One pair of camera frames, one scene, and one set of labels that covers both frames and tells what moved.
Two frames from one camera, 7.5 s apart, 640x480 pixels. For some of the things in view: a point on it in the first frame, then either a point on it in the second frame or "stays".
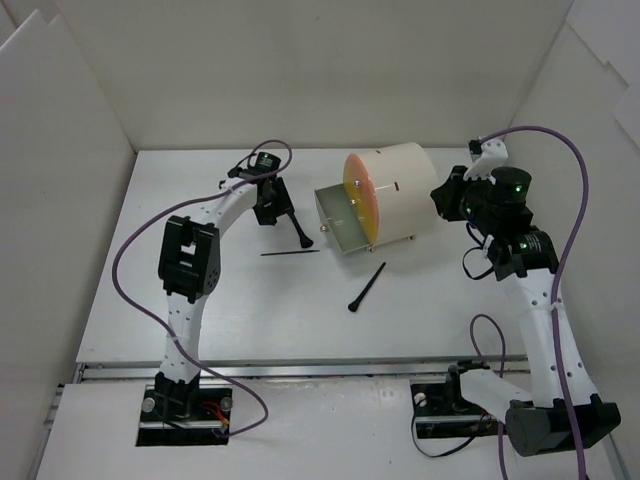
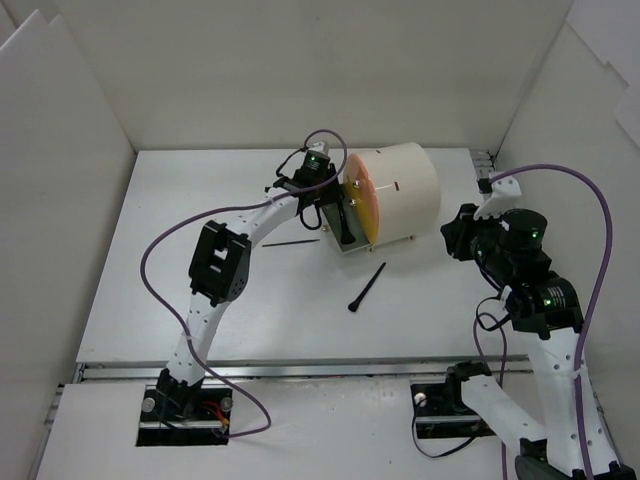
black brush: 353,306 stays
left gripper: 273,211 -> 329,198
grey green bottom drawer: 338,219 stays
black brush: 305,241 -> 346,236
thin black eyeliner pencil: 290,252 -> 292,242
